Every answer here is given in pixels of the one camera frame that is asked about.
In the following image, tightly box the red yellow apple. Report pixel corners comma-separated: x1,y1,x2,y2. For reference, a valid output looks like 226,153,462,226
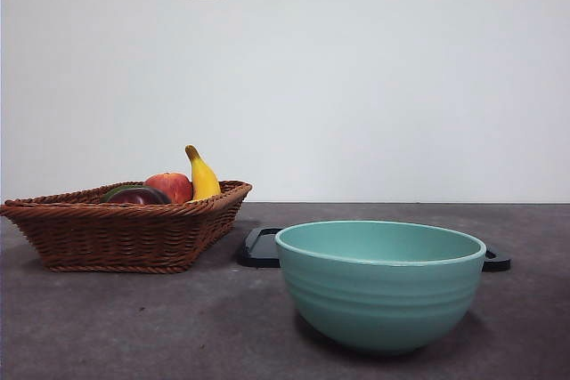
143,171,195,204

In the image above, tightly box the yellow banana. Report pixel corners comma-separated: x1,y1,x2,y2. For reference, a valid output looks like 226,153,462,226
184,144,223,201

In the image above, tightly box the black rectangular tray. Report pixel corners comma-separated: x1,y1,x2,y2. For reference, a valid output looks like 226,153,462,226
235,226,512,272

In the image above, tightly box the dark purple plum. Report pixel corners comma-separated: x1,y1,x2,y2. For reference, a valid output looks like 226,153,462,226
106,187,172,205

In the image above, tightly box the teal ribbed bowl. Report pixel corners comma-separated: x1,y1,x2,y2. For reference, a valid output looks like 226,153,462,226
274,219,487,357

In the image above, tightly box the green avocado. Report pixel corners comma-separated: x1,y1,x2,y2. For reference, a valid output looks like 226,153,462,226
98,182,171,205

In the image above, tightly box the brown wicker basket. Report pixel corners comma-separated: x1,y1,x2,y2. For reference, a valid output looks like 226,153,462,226
0,179,254,274

